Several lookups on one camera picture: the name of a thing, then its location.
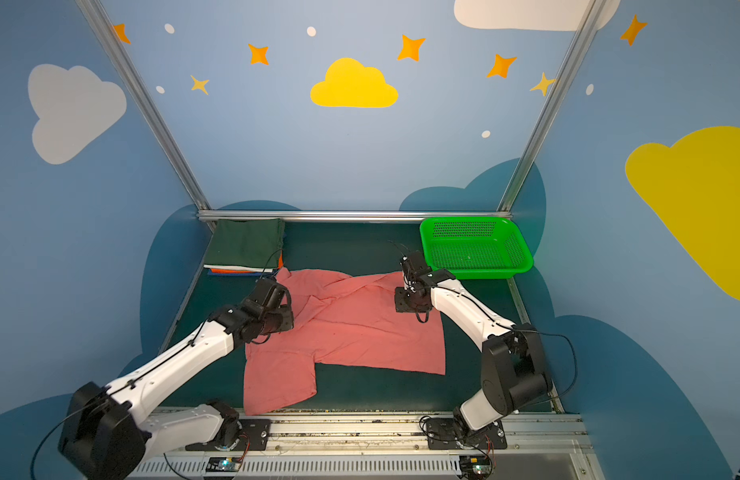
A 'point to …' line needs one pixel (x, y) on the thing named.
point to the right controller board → (474, 465)
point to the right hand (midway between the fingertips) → (405, 301)
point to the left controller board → (223, 464)
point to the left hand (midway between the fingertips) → (293, 316)
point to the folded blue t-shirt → (234, 274)
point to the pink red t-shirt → (347, 319)
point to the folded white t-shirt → (240, 268)
